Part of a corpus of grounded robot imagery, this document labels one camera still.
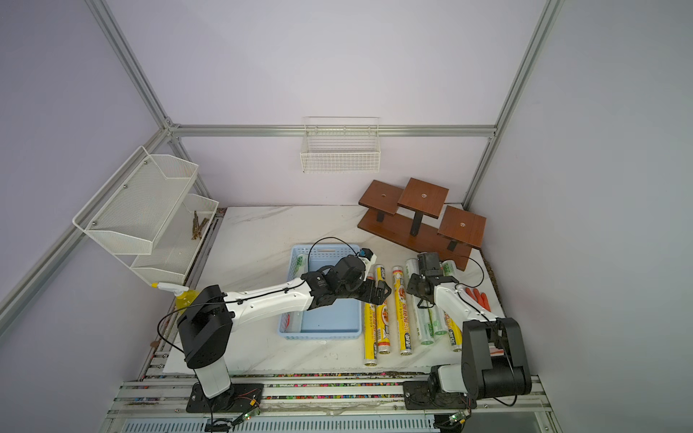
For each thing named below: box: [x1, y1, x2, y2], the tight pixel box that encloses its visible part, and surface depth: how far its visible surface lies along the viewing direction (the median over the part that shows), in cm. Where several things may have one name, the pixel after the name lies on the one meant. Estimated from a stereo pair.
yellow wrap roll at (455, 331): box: [443, 310, 463, 353], surface depth 84 cm
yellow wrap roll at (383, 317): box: [374, 264, 391, 355], surface depth 84 cm
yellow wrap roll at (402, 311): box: [391, 265, 414, 357], surface depth 88 cm
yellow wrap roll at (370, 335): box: [363, 302, 379, 368], surface depth 84 cm
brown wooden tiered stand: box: [357, 177, 487, 272], surface depth 101 cm
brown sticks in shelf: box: [191, 210, 209, 240], surface depth 98 cm
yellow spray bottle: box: [150, 282, 201, 315], surface depth 80 cm
